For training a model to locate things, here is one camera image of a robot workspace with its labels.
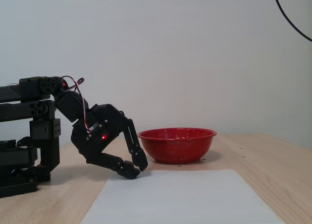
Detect red speckled enamel bowl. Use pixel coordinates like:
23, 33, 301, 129
136, 128, 217, 164

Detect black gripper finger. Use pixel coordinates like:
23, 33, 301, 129
97, 151, 141, 180
122, 118, 149, 172

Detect white paper sheet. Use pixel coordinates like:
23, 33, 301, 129
80, 169, 286, 224

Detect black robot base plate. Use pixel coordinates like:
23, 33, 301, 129
0, 139, 39, 199

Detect red white servo wire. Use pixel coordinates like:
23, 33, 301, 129
59, 75, 94, 133

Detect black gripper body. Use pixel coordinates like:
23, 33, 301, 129
70, 103, 134, 165

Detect dark hanging cable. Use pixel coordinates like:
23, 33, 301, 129
272, 0, 312, 42

